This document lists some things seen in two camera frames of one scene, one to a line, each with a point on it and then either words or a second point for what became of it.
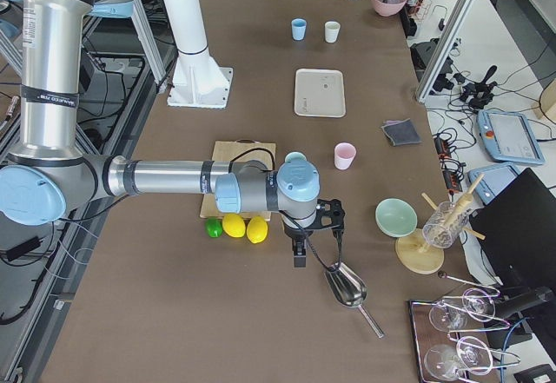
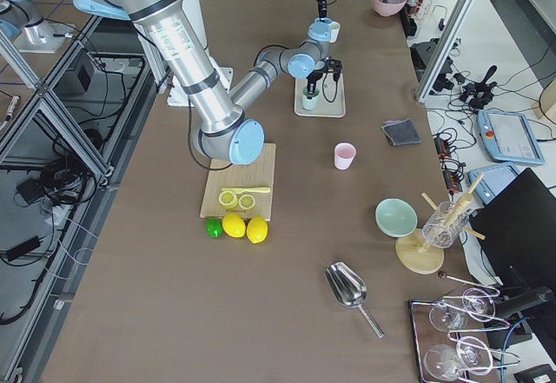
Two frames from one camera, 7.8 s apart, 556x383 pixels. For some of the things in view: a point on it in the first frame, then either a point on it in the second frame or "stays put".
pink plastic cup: (344, 153) stays put
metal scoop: (348, 288) stays put
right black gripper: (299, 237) to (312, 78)
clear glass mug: (448, 222) stays put
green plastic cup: (294, 155) to (311, 103)
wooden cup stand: (415, 253) stays put
